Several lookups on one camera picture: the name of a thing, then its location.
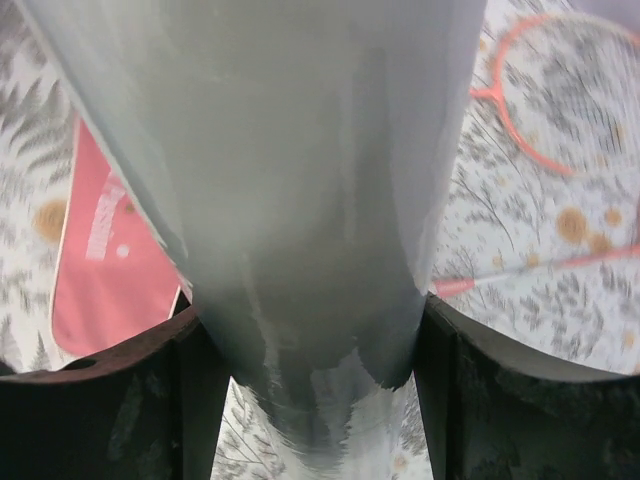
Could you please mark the white shuttlecock tube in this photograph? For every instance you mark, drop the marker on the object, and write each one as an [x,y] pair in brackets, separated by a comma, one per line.
[293,160]

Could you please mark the pink racket cover bag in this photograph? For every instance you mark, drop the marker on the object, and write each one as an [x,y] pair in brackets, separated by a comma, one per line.
[112,280]

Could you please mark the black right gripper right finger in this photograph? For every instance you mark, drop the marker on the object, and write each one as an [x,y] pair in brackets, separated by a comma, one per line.
[495,408]

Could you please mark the pink white racket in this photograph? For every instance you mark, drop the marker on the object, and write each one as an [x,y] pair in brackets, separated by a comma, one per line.
[446,288]

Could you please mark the floral table mat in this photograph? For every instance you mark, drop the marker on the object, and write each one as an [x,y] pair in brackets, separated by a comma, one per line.
[503,211]

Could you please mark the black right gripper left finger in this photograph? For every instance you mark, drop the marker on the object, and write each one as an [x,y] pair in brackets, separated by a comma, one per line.
[148,408]

